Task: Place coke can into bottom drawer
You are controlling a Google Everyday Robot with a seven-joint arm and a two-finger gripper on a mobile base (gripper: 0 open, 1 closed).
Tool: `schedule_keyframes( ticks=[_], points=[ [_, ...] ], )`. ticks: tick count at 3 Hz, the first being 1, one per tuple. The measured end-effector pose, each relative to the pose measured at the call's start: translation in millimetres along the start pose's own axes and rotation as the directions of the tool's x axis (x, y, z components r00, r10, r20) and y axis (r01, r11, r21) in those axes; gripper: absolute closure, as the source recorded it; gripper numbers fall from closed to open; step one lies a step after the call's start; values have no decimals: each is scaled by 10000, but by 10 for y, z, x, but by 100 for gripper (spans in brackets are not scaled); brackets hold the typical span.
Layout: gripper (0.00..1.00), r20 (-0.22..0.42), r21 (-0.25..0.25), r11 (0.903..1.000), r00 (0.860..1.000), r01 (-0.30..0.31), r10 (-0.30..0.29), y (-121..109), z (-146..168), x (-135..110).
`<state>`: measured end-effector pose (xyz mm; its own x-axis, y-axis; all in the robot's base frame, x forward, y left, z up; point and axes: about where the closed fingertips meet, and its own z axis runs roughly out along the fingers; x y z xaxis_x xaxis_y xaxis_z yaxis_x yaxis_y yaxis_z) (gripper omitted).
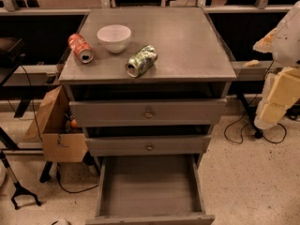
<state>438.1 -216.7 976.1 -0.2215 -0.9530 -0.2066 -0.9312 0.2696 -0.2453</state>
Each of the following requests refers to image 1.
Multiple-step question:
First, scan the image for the grey metal side bench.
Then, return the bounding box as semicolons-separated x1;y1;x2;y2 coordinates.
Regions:
232;61;283;82

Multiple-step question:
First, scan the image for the grey three-drawer cabinet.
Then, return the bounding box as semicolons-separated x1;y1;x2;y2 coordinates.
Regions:
58;7;238;225

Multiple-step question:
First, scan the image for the grey middle drawer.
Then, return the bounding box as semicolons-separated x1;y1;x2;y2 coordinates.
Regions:
85;135;211;157

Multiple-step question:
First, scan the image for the black floor cable right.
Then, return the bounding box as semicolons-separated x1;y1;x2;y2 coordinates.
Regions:
223;59;288;144

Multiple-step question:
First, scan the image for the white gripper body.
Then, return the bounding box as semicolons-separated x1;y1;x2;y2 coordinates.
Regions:
254;73;276;129

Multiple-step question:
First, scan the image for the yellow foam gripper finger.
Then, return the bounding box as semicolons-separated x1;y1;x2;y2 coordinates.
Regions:
258;103;286;124
267;67;300;109

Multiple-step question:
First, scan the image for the black tripod stand leg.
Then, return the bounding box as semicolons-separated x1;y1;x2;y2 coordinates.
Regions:
0;150;41;210

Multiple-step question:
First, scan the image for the white ceramic bowl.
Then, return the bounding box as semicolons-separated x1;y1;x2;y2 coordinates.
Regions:
97;24;131;53

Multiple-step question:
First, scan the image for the grey top drawer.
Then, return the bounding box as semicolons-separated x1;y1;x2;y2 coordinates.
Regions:
69;98;227;128

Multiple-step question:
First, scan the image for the black floor cable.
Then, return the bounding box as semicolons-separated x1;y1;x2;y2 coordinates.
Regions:
223;59;288;144
55;163;100;195

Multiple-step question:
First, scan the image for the yellow foam scrap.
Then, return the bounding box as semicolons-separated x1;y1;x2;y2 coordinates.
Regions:
243;59;259;68

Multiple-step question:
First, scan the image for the green soda can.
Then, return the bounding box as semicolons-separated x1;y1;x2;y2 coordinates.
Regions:
125;45;158;78

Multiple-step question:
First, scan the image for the black floor cable left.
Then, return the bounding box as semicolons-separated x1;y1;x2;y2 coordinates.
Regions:
55;163;100;195

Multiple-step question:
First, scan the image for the grey open bottom drawer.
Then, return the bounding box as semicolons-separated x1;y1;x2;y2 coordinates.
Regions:
85;155;215;225

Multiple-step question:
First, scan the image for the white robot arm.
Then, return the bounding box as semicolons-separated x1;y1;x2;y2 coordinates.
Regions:
253;1;300;129

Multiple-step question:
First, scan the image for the brown cardboard box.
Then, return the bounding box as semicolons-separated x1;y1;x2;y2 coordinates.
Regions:
23;85;88;162

